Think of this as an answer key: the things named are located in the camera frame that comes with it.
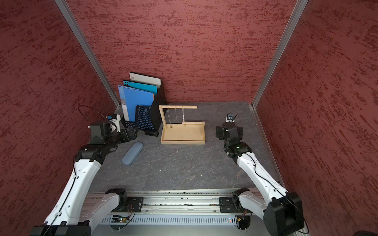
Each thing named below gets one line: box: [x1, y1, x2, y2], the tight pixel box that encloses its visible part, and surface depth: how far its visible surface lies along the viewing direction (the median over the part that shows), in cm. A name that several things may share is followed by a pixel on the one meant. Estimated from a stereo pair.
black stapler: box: [144, 131, 159, 137], surface depth 102 cm
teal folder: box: [123, 80, 158, 95], surface depth 94 cm
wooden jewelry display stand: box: [158, 104, 206, 145], surface depth 103 cm
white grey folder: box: [128, 71, 161, 89], surface depth 100 cm
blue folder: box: [118, 85, 155, 122], surface depth 91 cm
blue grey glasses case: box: [121, 141, 144, 166], surface depth 92 cm
